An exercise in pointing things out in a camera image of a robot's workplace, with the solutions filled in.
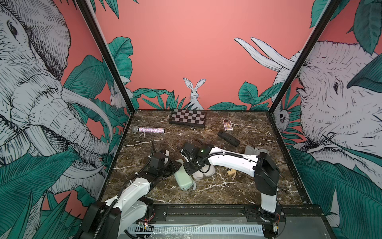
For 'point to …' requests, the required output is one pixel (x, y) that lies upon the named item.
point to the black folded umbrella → (230, 139)
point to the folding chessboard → (188, 117)
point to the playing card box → (228, 125)
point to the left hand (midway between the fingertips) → (182, 162)
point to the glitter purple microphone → (146, 129)
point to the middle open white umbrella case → (207, 170)
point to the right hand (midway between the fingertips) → (186, 168)
